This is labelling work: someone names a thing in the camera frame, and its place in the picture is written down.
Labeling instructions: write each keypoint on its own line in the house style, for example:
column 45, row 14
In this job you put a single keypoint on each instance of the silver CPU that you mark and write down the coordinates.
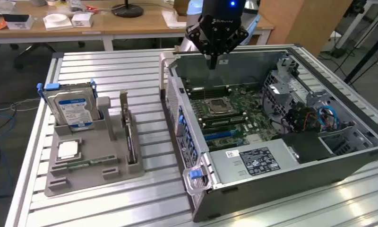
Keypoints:
column 67, row 150

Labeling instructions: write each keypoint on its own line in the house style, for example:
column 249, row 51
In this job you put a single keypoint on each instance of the wooden cabinet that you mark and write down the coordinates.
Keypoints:
column 321, row 37

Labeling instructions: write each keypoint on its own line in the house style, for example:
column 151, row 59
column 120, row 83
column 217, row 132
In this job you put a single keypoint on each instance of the white box with black top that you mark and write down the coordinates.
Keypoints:
column 19, row 23

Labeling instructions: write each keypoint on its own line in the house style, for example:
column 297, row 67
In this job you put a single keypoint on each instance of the wooden desk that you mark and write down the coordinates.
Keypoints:
column 35, row 33

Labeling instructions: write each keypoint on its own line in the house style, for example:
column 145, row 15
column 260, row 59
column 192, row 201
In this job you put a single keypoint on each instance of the RAM stick with white label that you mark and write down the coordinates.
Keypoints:
column 224, row 120

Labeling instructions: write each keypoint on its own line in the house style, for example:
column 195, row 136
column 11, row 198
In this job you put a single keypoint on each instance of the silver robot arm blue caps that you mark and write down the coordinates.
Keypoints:
column 193, row 7

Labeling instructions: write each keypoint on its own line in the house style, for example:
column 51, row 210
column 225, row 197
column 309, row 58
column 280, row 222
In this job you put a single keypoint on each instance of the white box with round hole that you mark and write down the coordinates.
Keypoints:
column 57, row 23

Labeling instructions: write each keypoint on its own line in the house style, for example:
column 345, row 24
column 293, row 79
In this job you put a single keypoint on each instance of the white chipset heatsink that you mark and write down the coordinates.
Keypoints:
column 255, row 139

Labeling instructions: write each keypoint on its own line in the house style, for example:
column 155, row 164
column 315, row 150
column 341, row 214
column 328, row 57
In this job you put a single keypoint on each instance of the brown cardboard box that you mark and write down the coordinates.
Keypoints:
column 181, row 9

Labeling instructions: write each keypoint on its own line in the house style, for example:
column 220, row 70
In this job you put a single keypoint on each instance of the plain white box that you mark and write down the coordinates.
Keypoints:
column 81, row 21

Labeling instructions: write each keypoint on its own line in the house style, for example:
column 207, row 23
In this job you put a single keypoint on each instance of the hard disk in blue caddy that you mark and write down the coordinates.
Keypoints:
column 72, row 111

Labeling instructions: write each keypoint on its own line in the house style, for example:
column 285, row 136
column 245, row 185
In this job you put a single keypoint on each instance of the metal disk bay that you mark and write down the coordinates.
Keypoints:
column 356, row 137

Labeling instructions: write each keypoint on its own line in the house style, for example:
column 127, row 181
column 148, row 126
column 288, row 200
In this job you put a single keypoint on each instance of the CPU socket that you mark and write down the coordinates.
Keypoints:
column 220, row 106

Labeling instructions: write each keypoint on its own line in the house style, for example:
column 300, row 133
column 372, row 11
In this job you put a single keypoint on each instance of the graphics card with black fan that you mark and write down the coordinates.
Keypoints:
column 131, row 142

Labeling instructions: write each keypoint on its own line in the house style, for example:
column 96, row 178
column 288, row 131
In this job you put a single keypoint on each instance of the black slanted pole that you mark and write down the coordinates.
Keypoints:
column 351, row 76

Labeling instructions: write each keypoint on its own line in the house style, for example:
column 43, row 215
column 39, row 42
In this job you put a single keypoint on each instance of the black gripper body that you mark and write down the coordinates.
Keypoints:
column 220, row 28

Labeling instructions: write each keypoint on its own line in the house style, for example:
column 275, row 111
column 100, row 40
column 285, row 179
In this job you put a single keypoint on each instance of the white paper stack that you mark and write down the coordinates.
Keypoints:
column 173, row 22

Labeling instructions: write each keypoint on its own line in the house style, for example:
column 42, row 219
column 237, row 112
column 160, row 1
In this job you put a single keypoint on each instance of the open black PC case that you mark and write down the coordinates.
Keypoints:
column 271, row 189

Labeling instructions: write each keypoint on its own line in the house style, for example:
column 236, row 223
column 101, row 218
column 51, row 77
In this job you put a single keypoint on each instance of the black plastic shroud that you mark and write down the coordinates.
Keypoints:
column 305, row 146

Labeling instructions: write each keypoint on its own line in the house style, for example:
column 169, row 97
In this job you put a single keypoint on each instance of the black office chair base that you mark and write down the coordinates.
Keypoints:
column 35, row 50

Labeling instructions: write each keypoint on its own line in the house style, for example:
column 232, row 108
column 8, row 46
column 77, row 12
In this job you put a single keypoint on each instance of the grey power supply unit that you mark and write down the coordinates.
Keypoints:
column 233, row 170

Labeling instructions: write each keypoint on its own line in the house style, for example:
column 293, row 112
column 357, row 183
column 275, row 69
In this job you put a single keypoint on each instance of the green motherboard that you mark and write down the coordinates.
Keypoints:
column 259, row 111

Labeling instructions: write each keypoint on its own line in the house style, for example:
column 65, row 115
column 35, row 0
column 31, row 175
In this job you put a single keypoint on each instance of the green RAM stick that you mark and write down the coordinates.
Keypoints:
column 88, row 162

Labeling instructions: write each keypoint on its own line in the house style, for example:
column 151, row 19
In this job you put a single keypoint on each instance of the grey cup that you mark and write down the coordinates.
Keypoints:
column 39, row 2

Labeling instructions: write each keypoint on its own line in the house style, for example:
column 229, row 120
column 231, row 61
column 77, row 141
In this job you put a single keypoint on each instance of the blue expansion slot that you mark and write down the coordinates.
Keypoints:
column 220, row 135

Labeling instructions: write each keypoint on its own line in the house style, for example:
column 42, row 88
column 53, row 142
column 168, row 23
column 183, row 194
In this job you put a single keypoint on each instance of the blue case latch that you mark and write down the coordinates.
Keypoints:
column 195, row 176

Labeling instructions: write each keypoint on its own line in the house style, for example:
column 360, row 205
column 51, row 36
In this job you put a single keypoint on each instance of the grey parts rack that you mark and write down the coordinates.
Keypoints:
column 97, row 146

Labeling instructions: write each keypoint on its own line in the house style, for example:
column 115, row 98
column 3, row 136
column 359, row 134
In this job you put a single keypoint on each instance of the black lamp base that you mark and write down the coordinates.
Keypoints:
column 127, row 11

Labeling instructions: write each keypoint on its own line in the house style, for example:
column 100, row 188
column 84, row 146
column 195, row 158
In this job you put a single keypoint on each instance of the orange box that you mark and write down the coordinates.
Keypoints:
column 2, row 26

